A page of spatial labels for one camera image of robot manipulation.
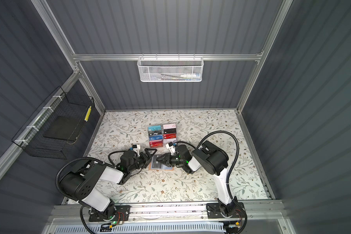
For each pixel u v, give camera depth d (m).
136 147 0.87
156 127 0.99
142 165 0.81
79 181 0.46
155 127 0.99
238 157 0.54
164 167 0.89
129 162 0.72
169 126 0.99
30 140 0.62
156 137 0.97
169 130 0.97
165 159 0.84
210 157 0.56
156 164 0.89
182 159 0.80
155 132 0.96
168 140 0.97
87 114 0.83
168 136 0.99
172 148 0.89
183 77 0.91
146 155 0.82
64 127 0.75
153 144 0.96
